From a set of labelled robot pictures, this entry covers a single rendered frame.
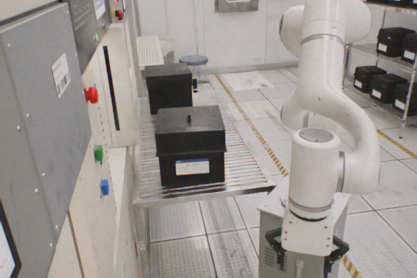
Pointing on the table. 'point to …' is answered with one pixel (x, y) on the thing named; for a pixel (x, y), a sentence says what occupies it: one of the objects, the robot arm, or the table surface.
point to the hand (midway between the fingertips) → (303, 266)
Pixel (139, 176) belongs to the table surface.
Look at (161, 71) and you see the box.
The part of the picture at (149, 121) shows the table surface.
